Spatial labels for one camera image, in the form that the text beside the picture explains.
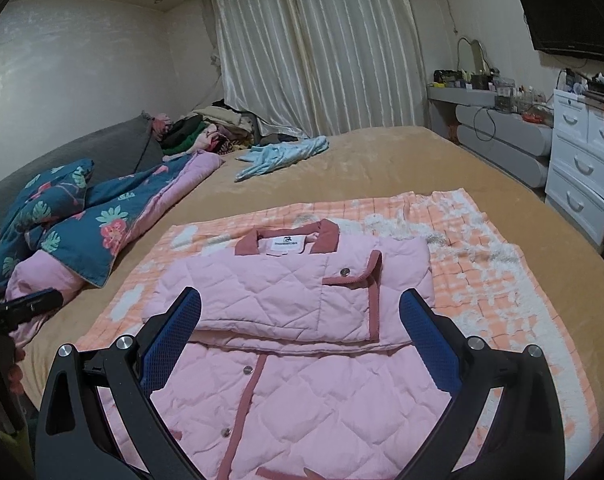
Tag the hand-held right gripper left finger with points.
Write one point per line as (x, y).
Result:
(172, 340)

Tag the cosmetics clutter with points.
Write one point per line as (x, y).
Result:
(502, 92)

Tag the person's left hand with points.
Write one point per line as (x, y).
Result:
(16, 375)

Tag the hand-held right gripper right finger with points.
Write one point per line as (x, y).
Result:
(429, 340)

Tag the white drawer cabinet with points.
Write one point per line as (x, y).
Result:
(582, 160)

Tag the light blue garment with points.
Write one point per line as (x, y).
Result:
(282, 155)

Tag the pink quilted jacket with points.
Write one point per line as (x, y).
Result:
(292, 285)

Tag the grey vanity desk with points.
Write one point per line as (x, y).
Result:
(502, 135)

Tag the blue floral quilt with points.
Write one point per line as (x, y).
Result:
(107, 205)

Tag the tan bed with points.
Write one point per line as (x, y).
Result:
(372, 160)

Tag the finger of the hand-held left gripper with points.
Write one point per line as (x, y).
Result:
(37, 302)

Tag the pile of clothes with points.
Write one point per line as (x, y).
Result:
(207, 132)

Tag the orange checkered blanket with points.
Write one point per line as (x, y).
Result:
(497, 285)

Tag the white striped curtain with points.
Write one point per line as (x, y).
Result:
(317, 50)

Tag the dark grey headboard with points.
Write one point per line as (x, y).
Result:
(97, 150)

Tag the black wall television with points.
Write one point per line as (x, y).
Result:
(567, 15)

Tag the arched vanity mirror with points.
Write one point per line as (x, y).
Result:
(474, 55)

